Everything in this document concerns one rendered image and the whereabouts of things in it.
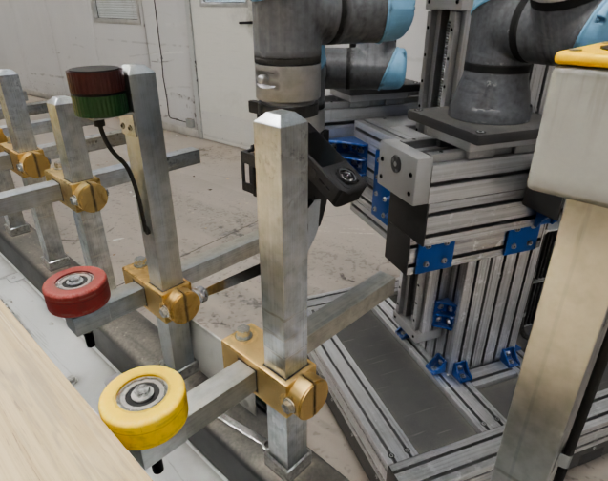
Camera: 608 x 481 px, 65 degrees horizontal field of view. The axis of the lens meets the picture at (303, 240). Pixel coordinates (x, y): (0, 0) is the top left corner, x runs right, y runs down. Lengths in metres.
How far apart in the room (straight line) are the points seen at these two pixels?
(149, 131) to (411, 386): 1.13
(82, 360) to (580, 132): 0.93
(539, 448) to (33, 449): 0.40
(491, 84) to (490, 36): 0.08
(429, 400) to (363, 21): 1.14
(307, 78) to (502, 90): 0.48
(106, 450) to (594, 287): 0.39
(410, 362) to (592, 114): 1.38
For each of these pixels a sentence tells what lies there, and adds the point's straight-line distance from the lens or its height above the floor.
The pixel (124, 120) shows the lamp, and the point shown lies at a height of 1.11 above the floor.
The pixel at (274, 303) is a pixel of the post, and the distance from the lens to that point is 0.49.
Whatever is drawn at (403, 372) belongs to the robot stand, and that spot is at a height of 0.21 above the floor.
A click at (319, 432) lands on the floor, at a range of 1.64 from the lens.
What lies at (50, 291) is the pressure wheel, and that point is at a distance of 0.69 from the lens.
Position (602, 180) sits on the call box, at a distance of 0.27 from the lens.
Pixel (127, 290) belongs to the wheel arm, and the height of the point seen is 0.86.
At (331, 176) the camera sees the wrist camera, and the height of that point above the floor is 1.07.
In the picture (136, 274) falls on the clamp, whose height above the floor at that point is 0.87.
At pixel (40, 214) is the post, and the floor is 0.84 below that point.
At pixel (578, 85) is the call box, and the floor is 1.21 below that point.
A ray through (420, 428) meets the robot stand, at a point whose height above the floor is 0.21.
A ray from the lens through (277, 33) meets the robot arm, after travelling 0.53.
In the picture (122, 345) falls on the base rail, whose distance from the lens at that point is 0.91.
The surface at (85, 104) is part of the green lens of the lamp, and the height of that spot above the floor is 1.14.
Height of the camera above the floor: 1.24
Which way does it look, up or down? 27 degrees down
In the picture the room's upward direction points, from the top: straight up
